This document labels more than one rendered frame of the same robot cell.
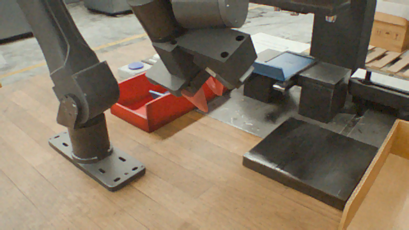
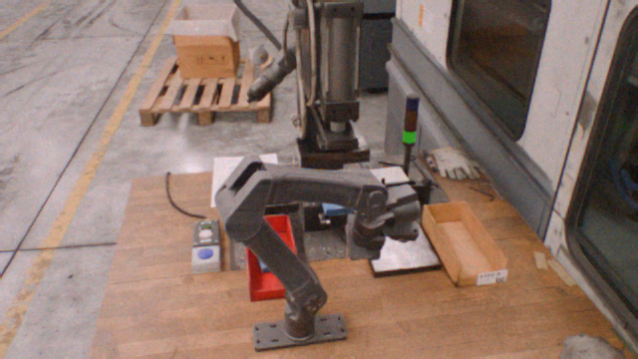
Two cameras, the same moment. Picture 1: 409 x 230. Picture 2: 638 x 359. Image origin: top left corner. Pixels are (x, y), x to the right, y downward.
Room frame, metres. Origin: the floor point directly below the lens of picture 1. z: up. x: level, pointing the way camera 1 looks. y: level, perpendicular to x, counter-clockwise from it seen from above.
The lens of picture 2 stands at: (-0.09, 0.76, 1.78)
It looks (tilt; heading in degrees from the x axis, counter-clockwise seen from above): 31 degrees down; 311
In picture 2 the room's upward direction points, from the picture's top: straight up
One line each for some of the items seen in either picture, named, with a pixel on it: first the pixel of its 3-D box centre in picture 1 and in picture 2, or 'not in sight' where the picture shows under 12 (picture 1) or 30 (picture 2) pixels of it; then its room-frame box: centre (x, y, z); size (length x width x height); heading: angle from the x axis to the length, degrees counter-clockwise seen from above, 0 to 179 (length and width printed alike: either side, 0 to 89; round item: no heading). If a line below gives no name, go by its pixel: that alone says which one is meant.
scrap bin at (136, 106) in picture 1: (173, 87); (270, 254); (0.66, 0.08, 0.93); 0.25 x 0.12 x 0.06; 141
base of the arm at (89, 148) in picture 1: (89, 136); (299, 320); (0.46, 0.19, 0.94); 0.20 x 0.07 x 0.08; 51
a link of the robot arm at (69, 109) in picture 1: (87, 101); (302, 295); (0.45, 0.18, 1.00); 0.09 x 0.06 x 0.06; 152
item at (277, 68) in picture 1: (284, 60); (334, 196); (0.64, -0.15, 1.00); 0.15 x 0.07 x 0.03; 141
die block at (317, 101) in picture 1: (295, 84); (336, 207); (0.66, -0.18, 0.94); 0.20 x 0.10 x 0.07; 51
